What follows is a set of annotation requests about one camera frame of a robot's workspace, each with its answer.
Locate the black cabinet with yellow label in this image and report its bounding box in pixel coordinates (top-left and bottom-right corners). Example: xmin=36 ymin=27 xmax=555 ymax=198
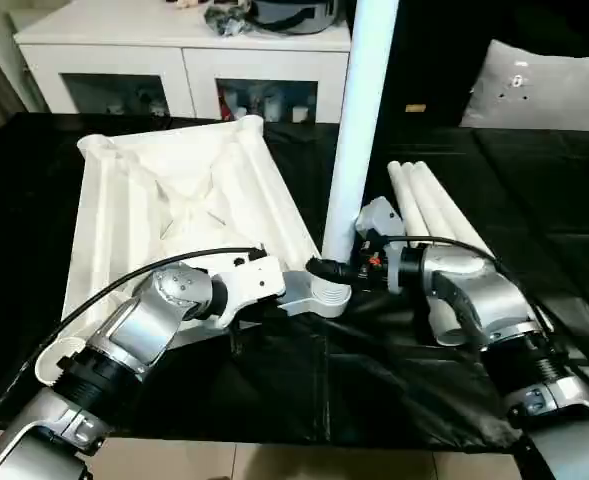
xmin=389 ymin=0 xmax=515 ymax=129

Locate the white glass-door cabinet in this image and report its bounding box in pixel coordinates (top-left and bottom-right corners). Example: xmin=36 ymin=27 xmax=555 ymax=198
xmin=14 ymin=0 xmax=355 ymax=123

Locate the white plastic table leg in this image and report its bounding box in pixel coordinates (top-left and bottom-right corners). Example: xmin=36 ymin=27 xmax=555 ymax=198
xmin=401 ymin=160 xmax=465 ymax=251
xmin=414 ymin=160 xmax=497 ymax=259
xmin=387 ymin=160 xmax=473 ymax=348
xmin=321 ymin=0 xmax=401 ymax=266

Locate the white plastic table top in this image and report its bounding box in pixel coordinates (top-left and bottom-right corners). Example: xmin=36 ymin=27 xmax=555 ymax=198
xmin=34 ymin=115 xmax=353 ymax=386

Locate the black table mat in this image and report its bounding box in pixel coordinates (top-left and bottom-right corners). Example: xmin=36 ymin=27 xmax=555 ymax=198
xmin=0 ymin=110 xmax=589 ymax=451

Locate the grey cushion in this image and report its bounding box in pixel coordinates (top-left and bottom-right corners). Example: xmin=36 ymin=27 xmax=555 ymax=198
xmin=461 ymin=38 xmax=589 ymax=131

